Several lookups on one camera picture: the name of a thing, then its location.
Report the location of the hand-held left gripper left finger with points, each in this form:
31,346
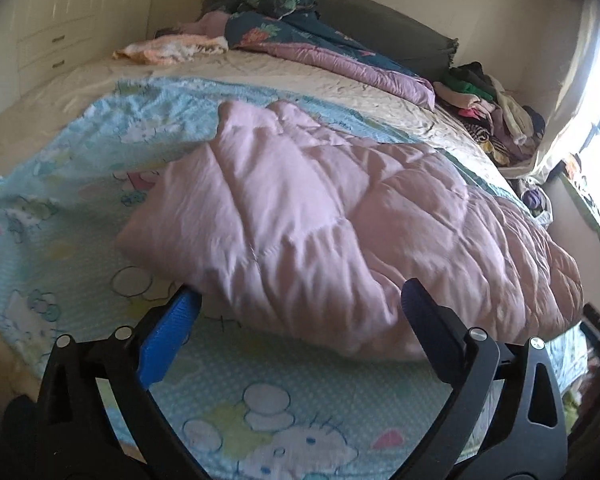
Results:
170,332

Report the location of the lime green cloth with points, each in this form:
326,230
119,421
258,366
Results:
576,410

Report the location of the pile of mixed clothes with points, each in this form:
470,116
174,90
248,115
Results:
490,105

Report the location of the cream curtain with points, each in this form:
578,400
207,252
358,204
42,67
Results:
570,85

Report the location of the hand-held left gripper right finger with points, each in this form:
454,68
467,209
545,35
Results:
430,325

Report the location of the cream wardrobe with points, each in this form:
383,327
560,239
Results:
55,20

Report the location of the light blue cartoon printed blanket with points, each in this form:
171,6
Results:
80,160

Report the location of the peach floral cloth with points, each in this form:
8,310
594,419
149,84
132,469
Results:
170,47

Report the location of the bag of clothes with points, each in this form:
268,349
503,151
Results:
535,202

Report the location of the pink quilted jacket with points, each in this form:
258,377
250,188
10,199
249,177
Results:
330,220

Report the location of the bed with beige sheet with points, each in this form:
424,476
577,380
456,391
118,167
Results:
330,90

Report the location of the dark floral quilt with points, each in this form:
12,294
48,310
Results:
320,40

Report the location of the dark green headboard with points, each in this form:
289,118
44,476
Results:
380,25

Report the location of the pink pillow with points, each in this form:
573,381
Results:
207,22

